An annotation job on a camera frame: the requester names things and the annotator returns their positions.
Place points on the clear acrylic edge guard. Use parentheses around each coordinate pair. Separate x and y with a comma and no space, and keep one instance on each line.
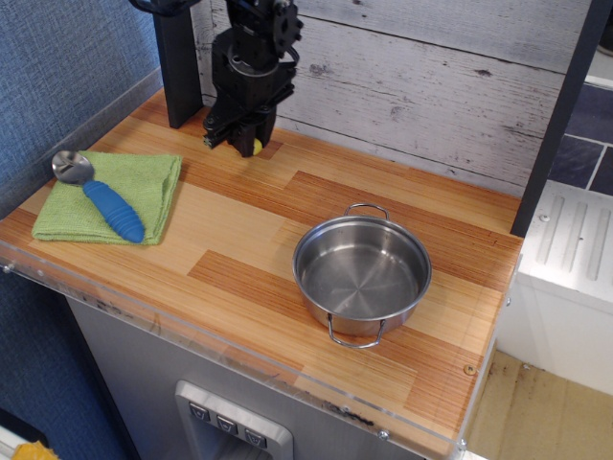
(237,327)

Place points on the stainless steel pot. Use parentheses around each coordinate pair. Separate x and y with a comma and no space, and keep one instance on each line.
(361,275)

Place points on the white toy sink unit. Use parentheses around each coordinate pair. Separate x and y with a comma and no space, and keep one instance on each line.
(558,315)

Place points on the green folded cloth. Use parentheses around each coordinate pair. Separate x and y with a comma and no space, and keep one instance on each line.
(146,182)

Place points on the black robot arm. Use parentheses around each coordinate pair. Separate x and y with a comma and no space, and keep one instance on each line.
(253,65)

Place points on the silver dispenser button panel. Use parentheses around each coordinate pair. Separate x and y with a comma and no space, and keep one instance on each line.
(217,428)

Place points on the black left frame post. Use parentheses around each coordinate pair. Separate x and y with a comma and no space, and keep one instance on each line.
(178,61)

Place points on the yellow ridged stick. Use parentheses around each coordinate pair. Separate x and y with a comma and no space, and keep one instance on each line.
(257,147)

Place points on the blue handled metal scoop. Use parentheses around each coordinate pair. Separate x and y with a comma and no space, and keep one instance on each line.
(72,168)

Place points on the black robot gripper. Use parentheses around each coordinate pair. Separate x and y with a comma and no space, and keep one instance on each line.
(246,103)

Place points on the black frame post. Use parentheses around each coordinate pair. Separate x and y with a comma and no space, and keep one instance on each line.
(589,37)
(178,61)

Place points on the yellow black object corner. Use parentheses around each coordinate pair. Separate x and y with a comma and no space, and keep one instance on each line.
(15,447)

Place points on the black right frame post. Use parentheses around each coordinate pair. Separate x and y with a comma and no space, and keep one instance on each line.
(589,37)

